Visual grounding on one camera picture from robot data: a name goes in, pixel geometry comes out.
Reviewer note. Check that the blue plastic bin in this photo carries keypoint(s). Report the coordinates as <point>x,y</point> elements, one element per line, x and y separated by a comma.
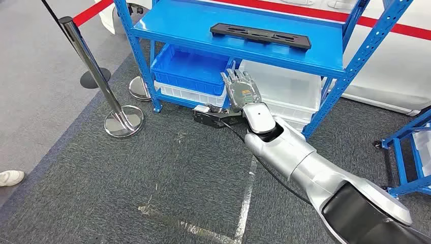
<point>188,70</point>

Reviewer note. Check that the person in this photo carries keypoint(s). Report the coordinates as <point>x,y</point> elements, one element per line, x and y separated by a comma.
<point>10,177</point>

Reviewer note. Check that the translucent white plastic bin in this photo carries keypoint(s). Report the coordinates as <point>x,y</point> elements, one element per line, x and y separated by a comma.
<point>296,114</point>
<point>296,125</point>
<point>286,84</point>

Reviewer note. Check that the chrome stanchion post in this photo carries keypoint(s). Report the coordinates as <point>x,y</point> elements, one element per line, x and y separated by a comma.
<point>139,88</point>
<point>124,123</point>

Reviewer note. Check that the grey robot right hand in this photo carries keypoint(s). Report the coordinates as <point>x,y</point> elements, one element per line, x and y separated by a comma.
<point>240,91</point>

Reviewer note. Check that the black plastic panel part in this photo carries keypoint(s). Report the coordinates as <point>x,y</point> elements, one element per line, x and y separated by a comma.
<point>259,35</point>

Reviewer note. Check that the white car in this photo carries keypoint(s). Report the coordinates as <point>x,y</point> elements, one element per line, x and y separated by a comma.
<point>387,74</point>

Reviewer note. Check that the red barrier belt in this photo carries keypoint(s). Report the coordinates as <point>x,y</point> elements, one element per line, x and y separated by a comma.
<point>404,31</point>
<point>92,11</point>

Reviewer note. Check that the black stanchion post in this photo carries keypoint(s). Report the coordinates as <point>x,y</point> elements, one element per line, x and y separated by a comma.
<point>96,79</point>

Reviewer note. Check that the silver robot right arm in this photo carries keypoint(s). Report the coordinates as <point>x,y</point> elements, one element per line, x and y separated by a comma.
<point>303,158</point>

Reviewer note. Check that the blue metal shelf rack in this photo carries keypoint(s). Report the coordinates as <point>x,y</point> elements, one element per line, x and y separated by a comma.
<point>202,27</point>
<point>400,158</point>

